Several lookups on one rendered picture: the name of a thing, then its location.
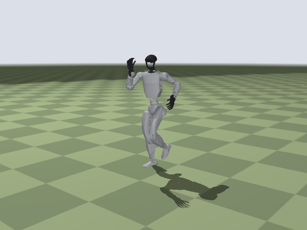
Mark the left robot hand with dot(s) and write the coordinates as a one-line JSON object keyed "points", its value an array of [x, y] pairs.
{"points": [[172, 99]]}

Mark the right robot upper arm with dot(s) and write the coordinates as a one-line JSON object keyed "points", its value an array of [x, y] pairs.
{"points": [[136, 79]]}

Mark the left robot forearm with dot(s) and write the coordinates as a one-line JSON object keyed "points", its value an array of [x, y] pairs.
{"points": [[176, 89]]}

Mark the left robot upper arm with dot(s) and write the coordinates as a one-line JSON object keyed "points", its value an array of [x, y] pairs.
{"points": [[165, 77]]}

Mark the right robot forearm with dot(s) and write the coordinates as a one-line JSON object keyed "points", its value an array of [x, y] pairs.
{"points": [[130, 79]]}

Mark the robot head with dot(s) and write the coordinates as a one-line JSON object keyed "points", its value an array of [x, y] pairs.
{"points": [[151, 59]]}

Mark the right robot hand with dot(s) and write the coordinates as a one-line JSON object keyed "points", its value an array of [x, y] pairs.
{"points": [[130, 65]]}

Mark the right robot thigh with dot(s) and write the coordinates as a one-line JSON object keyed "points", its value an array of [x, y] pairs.
{"points": [[146, 124]]}

